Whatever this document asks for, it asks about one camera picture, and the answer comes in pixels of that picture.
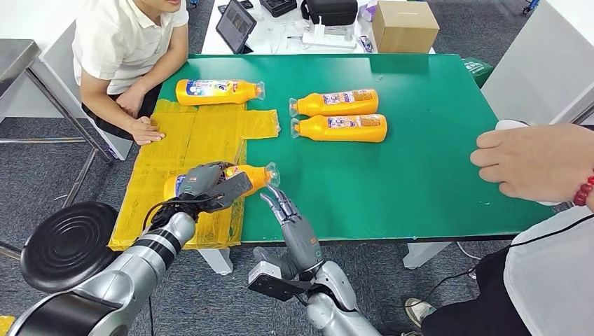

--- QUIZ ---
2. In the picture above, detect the orange plastic bottle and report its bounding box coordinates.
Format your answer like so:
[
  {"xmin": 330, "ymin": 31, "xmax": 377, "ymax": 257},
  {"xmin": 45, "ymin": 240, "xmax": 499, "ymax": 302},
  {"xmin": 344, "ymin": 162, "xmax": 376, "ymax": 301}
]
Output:
[
  {"xmin": 175, "ymin": 78, "xmax": 266, "ymax": 106},
  {"xmin": 163, "ymin": 162, "xmax": 281, "ymax": 201},
  {"xmin": 288, "ymin": 89, "xmax": 379, "ymax": 118},
  {"xmin": 290, "ymin": 113, "xmax": 388, "ymax": 144}
]

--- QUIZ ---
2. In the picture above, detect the black bag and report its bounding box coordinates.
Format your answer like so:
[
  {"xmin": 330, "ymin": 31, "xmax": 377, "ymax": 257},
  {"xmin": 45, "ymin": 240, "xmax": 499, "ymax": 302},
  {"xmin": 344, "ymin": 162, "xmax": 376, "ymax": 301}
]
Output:
[{"xmin": 299, "ymin": 0, "xmax": 359, "ymax": 27}]

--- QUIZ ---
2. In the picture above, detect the person's right hand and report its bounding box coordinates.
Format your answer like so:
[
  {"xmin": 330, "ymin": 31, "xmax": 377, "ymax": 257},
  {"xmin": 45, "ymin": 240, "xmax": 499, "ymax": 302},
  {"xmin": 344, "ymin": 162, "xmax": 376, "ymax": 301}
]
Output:
[{"xmin": 127, "ymin": 115, "xmax": 165, "ymax": 146}]

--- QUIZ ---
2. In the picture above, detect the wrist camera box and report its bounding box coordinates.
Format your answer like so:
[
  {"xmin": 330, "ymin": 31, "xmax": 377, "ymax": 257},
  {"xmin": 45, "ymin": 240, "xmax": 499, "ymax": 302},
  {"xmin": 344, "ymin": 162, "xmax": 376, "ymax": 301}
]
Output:
[
  {"xmin": 204, "ymin": 172, "xmax": 254, "ymax": 214},
  {"xmin": 247, "ymin": 260, "xmax": 317, "ymax": 302}
]

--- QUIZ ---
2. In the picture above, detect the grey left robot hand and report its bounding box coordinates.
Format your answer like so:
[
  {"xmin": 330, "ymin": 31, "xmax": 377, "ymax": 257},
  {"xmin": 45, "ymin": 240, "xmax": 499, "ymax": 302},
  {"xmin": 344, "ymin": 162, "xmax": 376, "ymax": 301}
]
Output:
[{"xmin": 178, "ymin": 161, "xmax": 233, "ymax": 200}]

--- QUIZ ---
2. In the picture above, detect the black tray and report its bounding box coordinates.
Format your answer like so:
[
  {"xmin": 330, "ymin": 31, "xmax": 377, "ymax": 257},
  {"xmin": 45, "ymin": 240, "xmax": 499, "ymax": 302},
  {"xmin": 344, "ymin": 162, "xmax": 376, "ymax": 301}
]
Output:
[{"xmin": 258, "ymin": 0, "xmax": 298, "ymax": 18}]

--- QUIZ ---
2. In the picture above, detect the stainless steel table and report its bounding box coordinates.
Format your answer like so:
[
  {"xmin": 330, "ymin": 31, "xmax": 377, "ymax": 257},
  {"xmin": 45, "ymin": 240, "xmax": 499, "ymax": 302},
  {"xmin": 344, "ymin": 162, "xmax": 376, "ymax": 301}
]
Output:
[{"xmin": 0, "ymin": 39, "xmax": 115, "ymax": 260}]

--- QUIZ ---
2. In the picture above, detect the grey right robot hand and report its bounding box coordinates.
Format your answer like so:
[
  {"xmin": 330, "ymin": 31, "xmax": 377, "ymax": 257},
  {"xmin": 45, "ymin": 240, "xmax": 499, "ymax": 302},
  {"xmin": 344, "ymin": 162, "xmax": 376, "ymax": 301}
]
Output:
[{"xmin": 252, "ymin": 185, "xmax": 324, "ymax": 279}]

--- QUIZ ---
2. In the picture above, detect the white power strip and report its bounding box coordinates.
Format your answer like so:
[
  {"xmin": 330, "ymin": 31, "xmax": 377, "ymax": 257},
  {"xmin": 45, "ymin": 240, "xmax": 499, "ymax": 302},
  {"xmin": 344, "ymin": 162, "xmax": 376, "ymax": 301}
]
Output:
[{"xmin": 301, "ymin": 23, "xmax": 358, "ymax": 50}]

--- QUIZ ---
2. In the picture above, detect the black cable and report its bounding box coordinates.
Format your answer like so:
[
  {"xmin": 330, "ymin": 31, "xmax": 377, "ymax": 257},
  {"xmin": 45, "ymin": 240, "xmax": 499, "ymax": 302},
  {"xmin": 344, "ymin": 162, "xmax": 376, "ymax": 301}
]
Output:
[{"xmin": 415, "ymin": 213, "xmax": 594, "ymax": 305}]

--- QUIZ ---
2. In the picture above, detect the person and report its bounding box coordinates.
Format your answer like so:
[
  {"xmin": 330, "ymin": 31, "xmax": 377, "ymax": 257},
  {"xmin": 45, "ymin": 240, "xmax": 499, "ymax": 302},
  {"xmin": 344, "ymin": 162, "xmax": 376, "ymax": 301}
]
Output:
[
  {"xmin": 71, "ymin": 0, "xmax": 191, "ymax": 146},
  {"xmin": 402, "ymin": 206, "xmax": 594, "ymax": 336}
]

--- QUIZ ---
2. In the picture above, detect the black round stool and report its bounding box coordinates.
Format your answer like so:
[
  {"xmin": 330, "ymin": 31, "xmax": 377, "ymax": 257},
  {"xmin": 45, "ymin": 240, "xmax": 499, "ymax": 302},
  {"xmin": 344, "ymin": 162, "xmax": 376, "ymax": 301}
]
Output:
[{"xmin": 19, "ymin": 202, "xmax": 122, "ymax": 295}]

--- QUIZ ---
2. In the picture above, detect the yellow taped cardboard mat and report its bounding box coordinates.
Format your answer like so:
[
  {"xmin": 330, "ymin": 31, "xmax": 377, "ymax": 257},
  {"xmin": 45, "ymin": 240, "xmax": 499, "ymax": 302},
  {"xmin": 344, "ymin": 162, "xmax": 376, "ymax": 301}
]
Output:
[{"xmin": 107, "ymin": 98, "xmax": 281, "ymax": 253}]

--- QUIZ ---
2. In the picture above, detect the green bin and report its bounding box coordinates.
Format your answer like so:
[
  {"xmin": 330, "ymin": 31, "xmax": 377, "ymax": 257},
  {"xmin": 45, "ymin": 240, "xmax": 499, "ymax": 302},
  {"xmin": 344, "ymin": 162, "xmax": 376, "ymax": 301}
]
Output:
[{"xmin": 460, "ymin": 56, "xmax": 495, "ymax": 89}]

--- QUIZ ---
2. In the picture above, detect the dark tablet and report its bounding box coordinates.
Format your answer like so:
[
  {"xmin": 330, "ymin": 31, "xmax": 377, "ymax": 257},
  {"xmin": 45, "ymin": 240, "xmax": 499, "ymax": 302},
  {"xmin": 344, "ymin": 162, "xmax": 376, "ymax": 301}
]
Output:
[{"xmin": 214, "ymin": 0, "xmax": 257, "ymax": 55}]

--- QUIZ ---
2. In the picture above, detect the brown cardboard box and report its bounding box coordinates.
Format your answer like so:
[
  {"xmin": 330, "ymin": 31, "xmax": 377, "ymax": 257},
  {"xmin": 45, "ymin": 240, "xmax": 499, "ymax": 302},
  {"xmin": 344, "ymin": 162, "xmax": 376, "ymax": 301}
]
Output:
[{"xmin": 371, "ymin": 0, "xmax": 440, "ymax": 55}]

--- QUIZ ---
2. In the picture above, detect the red bead bracelet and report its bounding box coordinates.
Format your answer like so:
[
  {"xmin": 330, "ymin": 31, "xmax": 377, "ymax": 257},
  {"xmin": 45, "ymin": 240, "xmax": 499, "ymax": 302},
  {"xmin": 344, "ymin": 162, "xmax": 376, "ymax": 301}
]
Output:
[{"xmin": 573, "ymin": 174, "xmax": 594, "ymax": 207}]

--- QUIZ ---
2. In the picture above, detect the translucent plastic bag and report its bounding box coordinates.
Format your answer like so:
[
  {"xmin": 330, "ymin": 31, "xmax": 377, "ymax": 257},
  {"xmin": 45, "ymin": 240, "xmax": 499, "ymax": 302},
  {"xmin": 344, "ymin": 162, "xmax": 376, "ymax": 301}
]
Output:
[{"xmin": 358, "ymin": 0, "xmax": 379, "ymax": 23}]

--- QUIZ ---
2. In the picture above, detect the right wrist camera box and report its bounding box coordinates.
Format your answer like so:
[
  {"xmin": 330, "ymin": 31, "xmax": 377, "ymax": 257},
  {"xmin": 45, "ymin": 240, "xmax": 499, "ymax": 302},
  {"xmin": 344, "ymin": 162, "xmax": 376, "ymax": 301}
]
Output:
[{"xmin": 247, "ymin": 260, "xmax": 317, "ymax": 302}]

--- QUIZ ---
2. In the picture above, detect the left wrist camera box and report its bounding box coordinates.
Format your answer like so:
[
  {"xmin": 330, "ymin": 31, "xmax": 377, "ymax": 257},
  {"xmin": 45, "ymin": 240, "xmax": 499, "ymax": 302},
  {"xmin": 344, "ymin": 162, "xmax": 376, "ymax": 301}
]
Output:
[{"xmin": 204, "ymin": 172, "xmax": 254, "ymax": 214}]

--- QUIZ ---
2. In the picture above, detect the person's hand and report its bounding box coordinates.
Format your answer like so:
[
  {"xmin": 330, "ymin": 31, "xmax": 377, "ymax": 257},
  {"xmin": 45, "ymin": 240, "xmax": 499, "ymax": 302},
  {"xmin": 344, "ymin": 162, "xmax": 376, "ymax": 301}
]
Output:
[{"xmin": 469, "ymin": 122, "xmax": 594, "ymax": 207}]

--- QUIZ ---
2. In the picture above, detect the person's left hand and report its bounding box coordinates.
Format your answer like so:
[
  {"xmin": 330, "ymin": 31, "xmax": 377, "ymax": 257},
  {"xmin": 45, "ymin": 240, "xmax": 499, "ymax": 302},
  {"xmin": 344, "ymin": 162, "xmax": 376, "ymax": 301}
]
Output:
[{"xmin": 116, "ymin": 85, "xmax": 146, "ymax": 119}]

